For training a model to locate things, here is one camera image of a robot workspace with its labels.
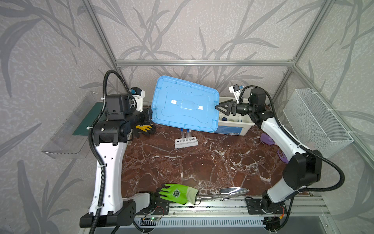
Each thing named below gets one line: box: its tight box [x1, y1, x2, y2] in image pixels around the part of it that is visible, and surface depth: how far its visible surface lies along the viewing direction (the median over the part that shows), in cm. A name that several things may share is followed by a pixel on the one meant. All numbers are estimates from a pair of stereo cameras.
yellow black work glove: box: [134, 124, 154, 138], surface depth 104 cm
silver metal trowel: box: [195, 187, 250, 201], surface depth 80 cm
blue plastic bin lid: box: [151, 75, 220, 134], surface depth 73 cm
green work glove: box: [155, 183, 199, 206], surface depth 79 cm
